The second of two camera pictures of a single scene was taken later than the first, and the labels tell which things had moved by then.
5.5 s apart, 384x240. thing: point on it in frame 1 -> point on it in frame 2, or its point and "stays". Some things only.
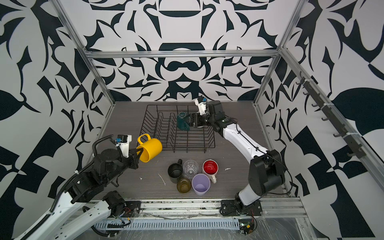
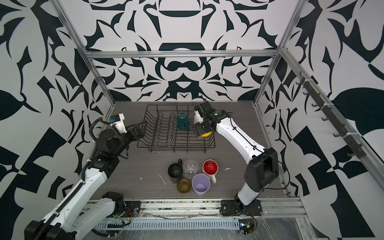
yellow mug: [151, 147] -> [205, 135]
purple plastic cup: [201, 183] stays
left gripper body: [132, 162] -> [135, 136]
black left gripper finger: [141, 150] -> [141, 126]
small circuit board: [246, 226] stays
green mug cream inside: [181, 123] stays
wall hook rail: [313, 90] stays
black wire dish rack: [160, 123] stays
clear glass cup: [190, 168] stays
